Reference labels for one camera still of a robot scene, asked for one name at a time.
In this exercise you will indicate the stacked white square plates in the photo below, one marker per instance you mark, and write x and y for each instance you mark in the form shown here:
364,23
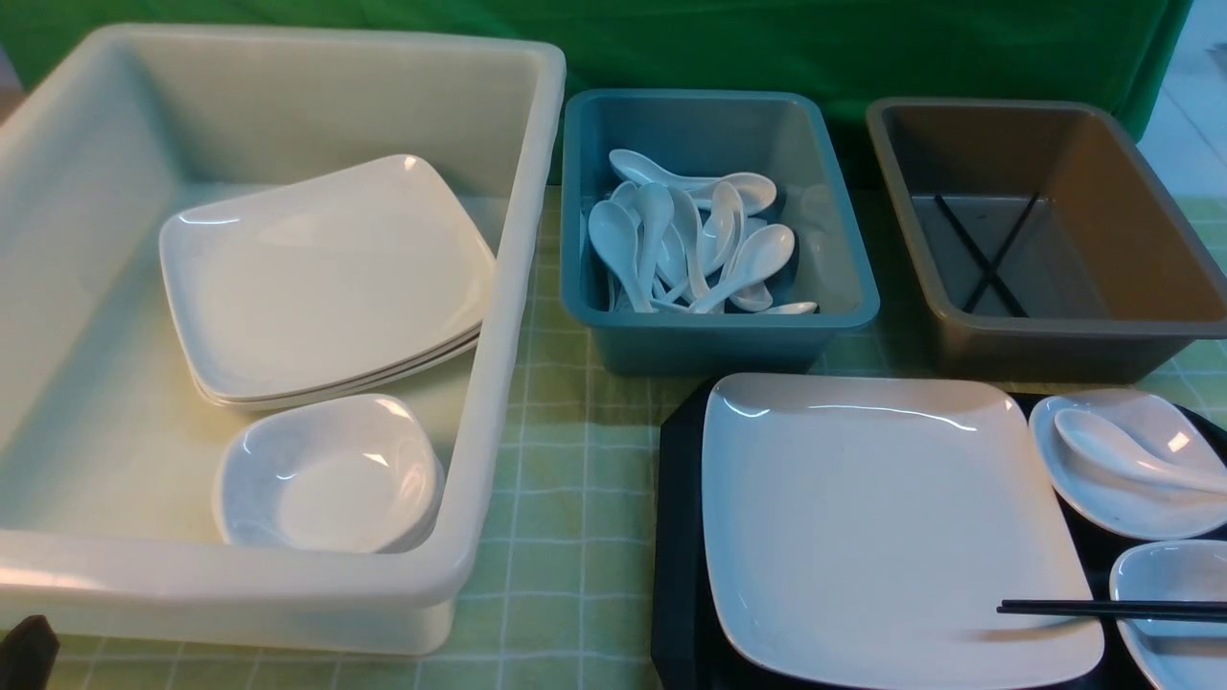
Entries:
324,283

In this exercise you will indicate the white soup spoon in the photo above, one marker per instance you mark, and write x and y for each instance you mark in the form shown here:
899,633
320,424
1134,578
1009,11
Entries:
1105,445

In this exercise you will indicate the pile of white spoons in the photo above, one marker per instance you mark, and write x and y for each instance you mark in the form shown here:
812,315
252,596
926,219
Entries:
674,243

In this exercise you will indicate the green checked tablecloth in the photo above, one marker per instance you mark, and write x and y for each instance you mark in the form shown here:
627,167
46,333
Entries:
560,594

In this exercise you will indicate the brown plastic bin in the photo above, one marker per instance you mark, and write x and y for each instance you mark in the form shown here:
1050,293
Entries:
1044,245

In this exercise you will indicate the large white plastic tub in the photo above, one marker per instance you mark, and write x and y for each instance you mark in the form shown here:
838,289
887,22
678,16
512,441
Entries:
110,452

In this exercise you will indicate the teal plastic bin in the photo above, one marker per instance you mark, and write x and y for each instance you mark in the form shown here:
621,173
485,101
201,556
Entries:
713,133

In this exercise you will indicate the large white square plate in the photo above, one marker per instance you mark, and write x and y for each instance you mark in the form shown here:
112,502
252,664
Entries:
863,532

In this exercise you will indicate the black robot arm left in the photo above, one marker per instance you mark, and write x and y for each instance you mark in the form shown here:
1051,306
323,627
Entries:
28,654

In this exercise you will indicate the stacked white bowls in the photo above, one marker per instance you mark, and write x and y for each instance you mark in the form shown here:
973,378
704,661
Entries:
356,474

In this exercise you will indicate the green backdrop cloth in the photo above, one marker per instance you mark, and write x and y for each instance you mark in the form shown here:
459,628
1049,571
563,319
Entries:
843,55

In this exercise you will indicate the black chopstick pair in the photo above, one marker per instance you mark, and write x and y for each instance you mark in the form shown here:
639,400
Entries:
1157,611

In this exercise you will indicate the black plastic tray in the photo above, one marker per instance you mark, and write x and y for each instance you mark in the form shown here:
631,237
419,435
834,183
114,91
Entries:
687,645

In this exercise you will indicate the white bowl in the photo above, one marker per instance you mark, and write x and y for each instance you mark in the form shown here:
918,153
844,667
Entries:
1174,655
1127,507

